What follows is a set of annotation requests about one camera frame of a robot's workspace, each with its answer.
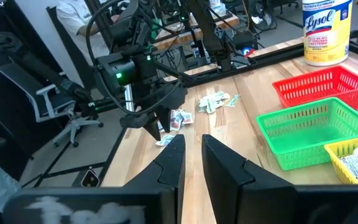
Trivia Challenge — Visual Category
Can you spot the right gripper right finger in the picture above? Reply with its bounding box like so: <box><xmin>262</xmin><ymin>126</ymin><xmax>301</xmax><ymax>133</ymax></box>
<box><xmin>201</xmin><ymin>133</ymin><xmax>297</xmax><ymax>224</ymax></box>

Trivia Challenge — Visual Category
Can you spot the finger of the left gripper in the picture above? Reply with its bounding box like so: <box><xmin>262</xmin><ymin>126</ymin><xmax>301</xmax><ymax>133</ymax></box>
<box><xmin>144</xmin><ymin>112</ymin><xmax>162</xmax><ymax>142</ymax></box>
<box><xmin>156</xmin><ymin>106</ymin><xmax>172</xmax><ymax>134</ymax></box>

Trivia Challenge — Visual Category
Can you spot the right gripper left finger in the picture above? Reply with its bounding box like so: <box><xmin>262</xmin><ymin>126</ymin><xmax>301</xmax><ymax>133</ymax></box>
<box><xmin>122</xmin><ymin>133</ymin><xmax>186</xmax><ymax>224</ymax></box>

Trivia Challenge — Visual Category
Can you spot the short silver extrusion piece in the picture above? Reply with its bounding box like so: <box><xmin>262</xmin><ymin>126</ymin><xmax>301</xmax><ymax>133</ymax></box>
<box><xmin>124</xmin><ymin>85</ymin><xmax>135</xmax><ymax>112</ymax></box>

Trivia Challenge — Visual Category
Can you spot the wooden background workbench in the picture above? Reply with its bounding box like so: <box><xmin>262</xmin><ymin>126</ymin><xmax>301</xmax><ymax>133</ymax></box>
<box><xmin>153</xmin><ymin>14</ymin><xmax>241</xmax><ymax>51</ymax></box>

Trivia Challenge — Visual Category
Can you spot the black box with blue light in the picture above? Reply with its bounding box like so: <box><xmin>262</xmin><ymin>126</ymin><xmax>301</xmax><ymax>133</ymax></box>
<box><xmin>233</xmin><ymin>30</ymin><xmax>259</xmax><ymax>58</ymax></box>

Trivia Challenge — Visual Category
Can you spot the green plastic basket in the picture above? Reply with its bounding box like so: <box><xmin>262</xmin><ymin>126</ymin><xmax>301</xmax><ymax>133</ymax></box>
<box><xmin>255</xmin><ymin>96</ymin><xmax>358</xmax><ymax>171</ymax></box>

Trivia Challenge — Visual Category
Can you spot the yellow plastic basket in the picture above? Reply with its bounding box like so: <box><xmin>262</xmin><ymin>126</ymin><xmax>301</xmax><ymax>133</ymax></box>
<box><xmin>323</xmin><ymin>134</ymin><xmax>358</xmax><ymax>185</ymax></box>

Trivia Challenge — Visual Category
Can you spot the white framed office chair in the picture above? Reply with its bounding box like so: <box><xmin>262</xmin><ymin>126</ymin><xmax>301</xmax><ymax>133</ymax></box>
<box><xmin>0</xmin><ymin>63</ymin><xmax>105</xmax><ymax>149</ymax></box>

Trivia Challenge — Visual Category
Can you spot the person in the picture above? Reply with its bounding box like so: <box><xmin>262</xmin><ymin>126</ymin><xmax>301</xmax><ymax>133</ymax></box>
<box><xmin>56</xmin><ymin>0</ymin><xmax>111</xmax><ymax>65</ymax></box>

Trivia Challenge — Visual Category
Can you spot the black floor fan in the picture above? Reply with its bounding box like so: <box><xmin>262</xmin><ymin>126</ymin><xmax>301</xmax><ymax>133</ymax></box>
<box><xmin>249</xmin><ymin>1</ymin><xmax>275</xmax><ymax>32</ymax></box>

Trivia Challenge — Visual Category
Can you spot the yellow Lysol wipes canister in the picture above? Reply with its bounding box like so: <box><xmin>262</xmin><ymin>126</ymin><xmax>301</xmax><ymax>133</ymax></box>
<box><xmin>301</xmin><ymin>0</ymin><xmax>354</xmax><ymax>67</ymax></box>

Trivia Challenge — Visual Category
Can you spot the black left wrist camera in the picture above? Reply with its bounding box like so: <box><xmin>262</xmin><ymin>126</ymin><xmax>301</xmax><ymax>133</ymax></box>
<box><xmin>96</xmin><ymin>52</ymin><xmax>136</xmax><ymax>91</ymax></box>

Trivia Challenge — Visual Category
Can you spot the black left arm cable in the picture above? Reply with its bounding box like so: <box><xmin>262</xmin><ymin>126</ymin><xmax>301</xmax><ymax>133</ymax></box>
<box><xmin>85</xmin><ymin>0</ymin><xmax>183</xmax><ymax>118</ymax></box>

